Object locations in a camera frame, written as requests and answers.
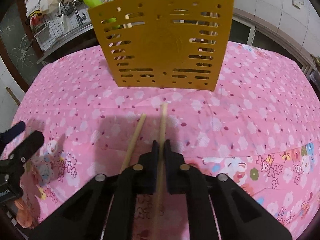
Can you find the dark door with drawing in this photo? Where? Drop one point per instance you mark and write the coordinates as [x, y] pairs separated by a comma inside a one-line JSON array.
[[20, 51]]

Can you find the person's left hand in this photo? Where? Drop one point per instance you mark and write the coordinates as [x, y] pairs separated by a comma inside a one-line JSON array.
[[23, 216]]

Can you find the pink floral tablecloth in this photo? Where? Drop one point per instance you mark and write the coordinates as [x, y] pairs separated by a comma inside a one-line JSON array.
[[260, 126]]

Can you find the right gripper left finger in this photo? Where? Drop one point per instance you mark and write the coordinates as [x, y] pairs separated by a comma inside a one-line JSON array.
[[104, 208]]

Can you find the kitchen faucet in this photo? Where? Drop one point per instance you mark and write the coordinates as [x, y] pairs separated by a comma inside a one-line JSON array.
[[80, 19]]

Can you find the yellow slotted utensil holder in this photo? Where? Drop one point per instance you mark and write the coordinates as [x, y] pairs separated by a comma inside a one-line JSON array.
[[171, 44]]

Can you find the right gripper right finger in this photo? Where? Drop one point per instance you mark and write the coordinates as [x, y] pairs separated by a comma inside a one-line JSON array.
[[217, 207]]

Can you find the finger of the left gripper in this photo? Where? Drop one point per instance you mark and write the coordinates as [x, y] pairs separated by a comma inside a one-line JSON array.
[[13, 132], [27, 148]]

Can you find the white wall socket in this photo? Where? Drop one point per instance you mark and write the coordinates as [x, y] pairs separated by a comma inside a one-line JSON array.
[[298, 3]]

